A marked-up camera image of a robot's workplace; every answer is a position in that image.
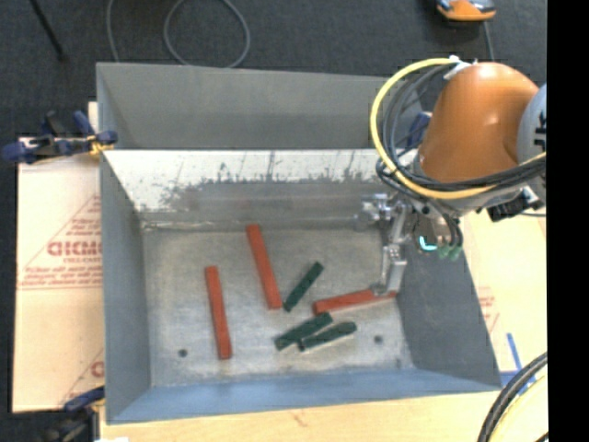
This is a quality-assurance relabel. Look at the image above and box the dark green flat block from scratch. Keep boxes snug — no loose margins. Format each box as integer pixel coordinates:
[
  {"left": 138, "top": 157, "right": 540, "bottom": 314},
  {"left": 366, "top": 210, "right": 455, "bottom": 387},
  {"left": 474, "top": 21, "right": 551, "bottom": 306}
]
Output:
[
  {"left": 296, "top": 320, "right": 358, "bottom": 353},
  {"left": 282, "top": 261, "right": 325, "bottom": 313},
  {"left": 273, "top": 311, "right": 334, "bottom": 352}
]

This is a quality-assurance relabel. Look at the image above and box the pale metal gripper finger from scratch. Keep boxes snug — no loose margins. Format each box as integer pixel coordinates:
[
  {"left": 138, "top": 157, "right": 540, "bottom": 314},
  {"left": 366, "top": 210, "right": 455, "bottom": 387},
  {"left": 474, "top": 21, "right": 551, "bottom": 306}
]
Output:
[
  {"left": 353, "top": 193, "right": 394, "bottom": 232},
  {"left": 370, "top": 244, "right": 408, "bottom": 297}
]

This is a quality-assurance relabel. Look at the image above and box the red-brown flat block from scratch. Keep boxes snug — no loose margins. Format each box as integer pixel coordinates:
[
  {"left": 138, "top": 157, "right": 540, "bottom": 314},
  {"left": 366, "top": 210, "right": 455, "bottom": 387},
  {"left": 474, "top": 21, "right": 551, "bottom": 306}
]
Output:
[
  {"left": 244, "top": 224, "right": 283, "bottom": 311},
  {"left": 312, "top": 287, "right": 398, "bottom": 317},
  {"left": 203, "top": 265, "right": 233, "bottom": 361}
]

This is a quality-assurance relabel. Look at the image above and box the black cylinder on white bracket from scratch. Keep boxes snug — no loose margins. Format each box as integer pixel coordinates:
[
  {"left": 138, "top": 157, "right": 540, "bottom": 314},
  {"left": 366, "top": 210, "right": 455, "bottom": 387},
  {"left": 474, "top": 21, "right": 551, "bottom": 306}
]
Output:
[{"left": 485, "top": 186, "right": 547, "bottom": 224}]

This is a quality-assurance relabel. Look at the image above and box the grey metal bin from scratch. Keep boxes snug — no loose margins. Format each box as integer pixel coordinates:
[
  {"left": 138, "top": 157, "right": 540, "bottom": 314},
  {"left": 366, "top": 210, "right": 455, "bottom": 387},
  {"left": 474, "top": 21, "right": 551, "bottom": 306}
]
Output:
[{"left": 95, "top": 61, "right": 503, "bottom": 425}]

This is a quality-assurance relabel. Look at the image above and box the brown cardboard board red print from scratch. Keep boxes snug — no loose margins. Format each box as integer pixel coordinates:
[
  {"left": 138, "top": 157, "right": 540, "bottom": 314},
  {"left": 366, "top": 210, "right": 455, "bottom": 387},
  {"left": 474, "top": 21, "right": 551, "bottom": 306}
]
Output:
[{"left": 11, "top": 154, "right": 108, "bottom": 414}]

